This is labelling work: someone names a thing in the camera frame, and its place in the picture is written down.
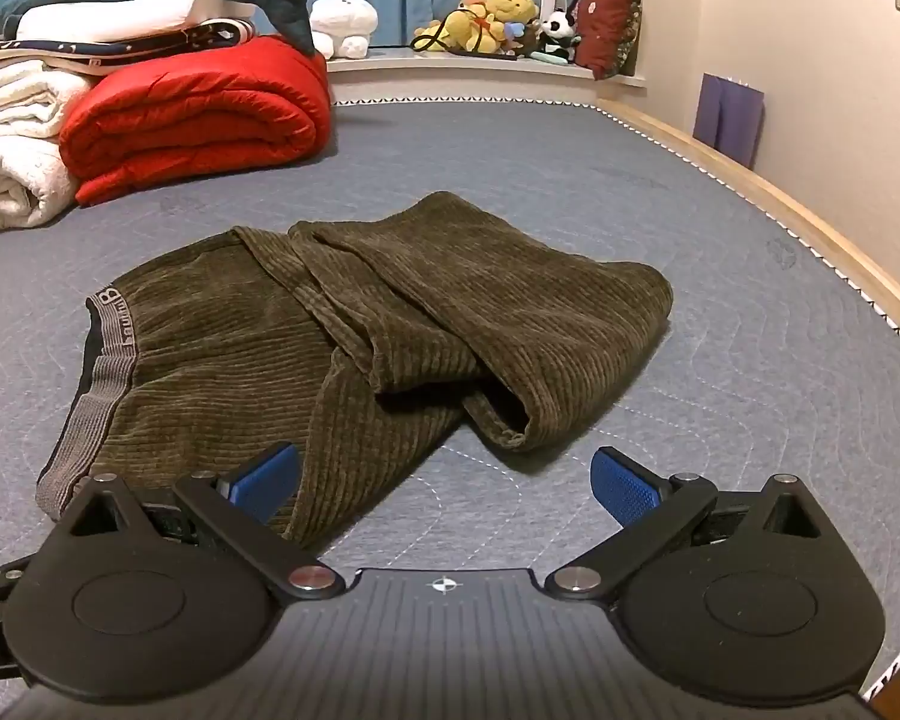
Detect grey quilted mattress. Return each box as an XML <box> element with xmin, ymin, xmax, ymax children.
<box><xmin>0</xmin><ymin>97</ymin><xmax>900</xmax><ymax>695</ymax></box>

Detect panda plush toy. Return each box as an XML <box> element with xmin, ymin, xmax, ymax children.
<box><xmin>538</xmin><ymin>11</ymin><xmax>580</xmax><ymax>47</ymax></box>

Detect red folded quilt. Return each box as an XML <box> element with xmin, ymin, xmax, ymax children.
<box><xmin>58</xmin><ymin>35</ymin><xmax>336</xmax><ymax>207</ymax></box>

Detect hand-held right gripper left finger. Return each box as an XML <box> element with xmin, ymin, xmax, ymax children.
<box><xmin>60</xmin><ymin>442</ymin><xmax>347</xmax><ymax>602</ymax></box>

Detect light wooden bed frame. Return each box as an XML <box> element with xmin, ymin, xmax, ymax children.
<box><xmin>596</xmin><ymin>97</ymin><xmax>900</xmax><ymax>720</ymax></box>

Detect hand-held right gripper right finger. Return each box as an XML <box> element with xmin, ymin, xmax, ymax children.
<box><xmin>544</xmin><ymin>446</ymin><xmax>841</xmax><ymax>602</ymax></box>

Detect white folded blanket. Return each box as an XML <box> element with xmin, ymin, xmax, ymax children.
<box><xmin>0</xmin><ymin>60</ymin><xmax>104</xmax><ymax>242</ymax></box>

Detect olive corduroy pants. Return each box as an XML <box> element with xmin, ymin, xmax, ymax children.
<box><xmin>36</xmin><ymin>191</ymin><xmax>676</xmax><ymax>550</ymax></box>

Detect white pillow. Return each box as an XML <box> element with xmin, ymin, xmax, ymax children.
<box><xmin>15</xmin><ymin>0</ymin><xmax>260</xmax><ymax>44</ymax></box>

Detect white plush toy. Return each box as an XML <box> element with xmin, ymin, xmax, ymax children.
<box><xmin>309</xmin><ymin>0</ymin><xmax>380</xmax><ymax>61</ymax></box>

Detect red cushion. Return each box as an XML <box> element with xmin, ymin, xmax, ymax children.
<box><xmin>572</xmin><ymin>0</ymin><xmax>643</xmax><ymax>81</ymax></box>

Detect white window bench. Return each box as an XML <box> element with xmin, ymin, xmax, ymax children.
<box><xmin>326</xmin><ymin>45</ymin><xmax>646</xmax><ymax>107</ymax></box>

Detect yellow plush toy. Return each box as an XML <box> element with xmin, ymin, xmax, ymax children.
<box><xmin>412</xmin><ymin>0</ymin><xmax>541</xmax><ymax>55</ymax></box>

